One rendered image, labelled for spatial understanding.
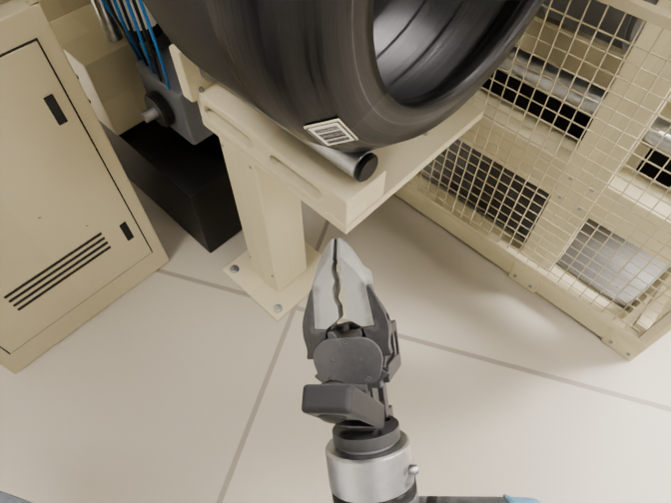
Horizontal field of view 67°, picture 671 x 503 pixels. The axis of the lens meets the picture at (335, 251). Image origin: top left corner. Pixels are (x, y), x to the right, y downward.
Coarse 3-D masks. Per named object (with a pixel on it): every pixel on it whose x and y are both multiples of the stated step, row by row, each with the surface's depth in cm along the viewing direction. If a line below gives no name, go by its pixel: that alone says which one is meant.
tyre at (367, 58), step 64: (192, 0) 45; (256, 0) 40; (320, 0) 40; (384, 0) 86; (448, 0) 82; (512, 0) 76; (256, 64) 46; (320, 64) 45; (384, 64) 82; (448, 64) 80; (384, 128) 59
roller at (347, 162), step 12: (312, 144) 74; (324, 156) 73; (336, 156) 71; (348, 156) 70; (360, 156) 70; (372, 156) 70; (348, 168) 71; (360, 168) 70; (372, 168) 72; (360, 180) 71
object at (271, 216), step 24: (240, 168) 120; (240, 192) 130; (264, 192) 122; (288, 192) 130; (240, 216) 142; (264, 216) 129; (288, 216) 137; (264, 240) 140; (288, 240) 145; (264, 264) 154; (288, 264) 155
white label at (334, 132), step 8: (336, 120) 52; (304, 128) 53; (312, 128) 53; (320, 128) 53; (328, 128) 54; (336, 128) 54; (344, 128) 54; (320, 136) 56; (328, 136) 56; (336, 136) 56; (344, 136) 56; (352, 136) 56; (328, 144) 58; (336, 144) 58
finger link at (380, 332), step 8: (368, 288) 49; (368, 296) 49; (376, 296) 50; (376, 304) 49; (376, 312) 49; (384, 312) 49; (376, 320) 49; (384, 320) 49; (368, 328) 50; (376, 328) 49; (384, 328) 49; (368, 336) 50; (376, 336) 49; (384, 336) 49; (384, 344) 49; (384, 352) 49
